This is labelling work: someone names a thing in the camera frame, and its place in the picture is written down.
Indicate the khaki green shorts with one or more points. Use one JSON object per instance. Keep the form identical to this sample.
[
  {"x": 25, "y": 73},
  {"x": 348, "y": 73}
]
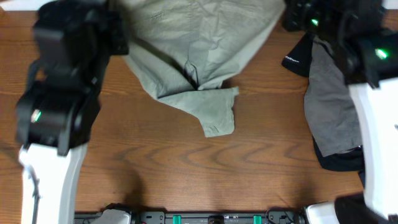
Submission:
[{"x": 183, "y": 50}]

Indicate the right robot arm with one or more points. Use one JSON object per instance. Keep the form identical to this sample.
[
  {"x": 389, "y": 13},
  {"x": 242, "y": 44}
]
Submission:
[{"x": 366, "y": 53}]

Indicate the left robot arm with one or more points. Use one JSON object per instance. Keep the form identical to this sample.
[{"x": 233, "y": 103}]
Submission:
[{"x": 76, "y": 40}]

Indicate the black garment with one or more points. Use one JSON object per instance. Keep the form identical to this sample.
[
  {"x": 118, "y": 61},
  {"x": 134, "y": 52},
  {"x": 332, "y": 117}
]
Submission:
[{"x": 298, "y": 61}]

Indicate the grey shorts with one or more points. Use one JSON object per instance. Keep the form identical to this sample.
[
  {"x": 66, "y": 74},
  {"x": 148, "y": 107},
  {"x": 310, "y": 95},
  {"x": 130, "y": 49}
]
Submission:
[{"x": 329, "y": 109}]

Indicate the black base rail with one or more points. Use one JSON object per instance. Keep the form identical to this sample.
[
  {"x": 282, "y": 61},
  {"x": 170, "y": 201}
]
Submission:
[{"x": 118, "y": 213}]

